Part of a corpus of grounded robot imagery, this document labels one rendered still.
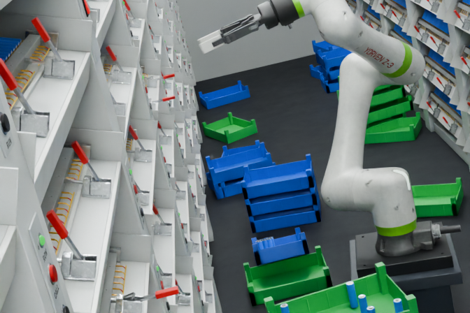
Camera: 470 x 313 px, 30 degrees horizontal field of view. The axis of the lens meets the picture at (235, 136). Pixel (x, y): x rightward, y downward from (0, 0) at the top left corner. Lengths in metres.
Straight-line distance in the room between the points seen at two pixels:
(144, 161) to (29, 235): 1.25
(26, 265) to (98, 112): 0.70
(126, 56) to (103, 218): 0.95
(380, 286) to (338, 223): 1.58
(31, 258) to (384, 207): 1.96
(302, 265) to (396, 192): 0.87
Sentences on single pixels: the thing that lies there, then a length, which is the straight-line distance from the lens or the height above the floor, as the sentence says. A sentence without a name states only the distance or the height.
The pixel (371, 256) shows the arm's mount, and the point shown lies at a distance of 2.72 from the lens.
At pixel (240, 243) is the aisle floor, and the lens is 3.73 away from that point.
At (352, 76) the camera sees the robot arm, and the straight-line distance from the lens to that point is 2.83.
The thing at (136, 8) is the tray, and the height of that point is 1.15.
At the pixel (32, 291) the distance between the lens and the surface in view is 0.77.
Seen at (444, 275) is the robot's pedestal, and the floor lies 0.28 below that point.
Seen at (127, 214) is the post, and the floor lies 1.02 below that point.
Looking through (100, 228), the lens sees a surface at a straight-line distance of 1.20.
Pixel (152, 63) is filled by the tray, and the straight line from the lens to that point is 2.85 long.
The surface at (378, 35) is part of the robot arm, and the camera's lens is 2.58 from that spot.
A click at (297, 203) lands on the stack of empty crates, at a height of 0.10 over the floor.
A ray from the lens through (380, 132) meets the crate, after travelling 4.65.
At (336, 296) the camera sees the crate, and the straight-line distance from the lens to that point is 2.14.
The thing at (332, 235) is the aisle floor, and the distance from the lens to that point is 3.62.
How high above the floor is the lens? 1.55
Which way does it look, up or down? 18 degrees down
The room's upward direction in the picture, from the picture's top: 13 degrees counter-clockwise
